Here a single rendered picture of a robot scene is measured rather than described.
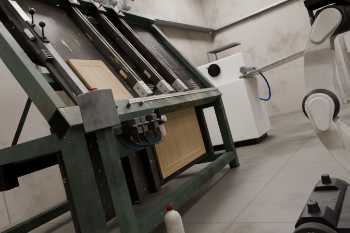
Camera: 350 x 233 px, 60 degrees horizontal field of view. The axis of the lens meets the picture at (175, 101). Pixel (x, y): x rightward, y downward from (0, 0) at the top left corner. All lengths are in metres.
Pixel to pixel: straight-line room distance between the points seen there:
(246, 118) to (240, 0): 4.90
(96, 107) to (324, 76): 0.98
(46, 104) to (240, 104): 3.29
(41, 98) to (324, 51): 1.32
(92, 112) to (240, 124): 3.34
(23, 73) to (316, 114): 1.42
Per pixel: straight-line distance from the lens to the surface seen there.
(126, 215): 1.49
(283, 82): 8.32
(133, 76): 2.25
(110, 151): 1.44
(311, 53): 1.38
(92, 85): 1.96
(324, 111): 1.36
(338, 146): 1.43
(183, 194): 2.30
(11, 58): 1.84
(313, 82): 1.41
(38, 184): 4.28
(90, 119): 1.44
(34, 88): 1.70
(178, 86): 2.73
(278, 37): 8.36
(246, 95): 4.46
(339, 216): 1.45
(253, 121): 4.47
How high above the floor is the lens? 0.73
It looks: 2 degrees up
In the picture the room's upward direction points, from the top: 15 degrees counter-clockwise
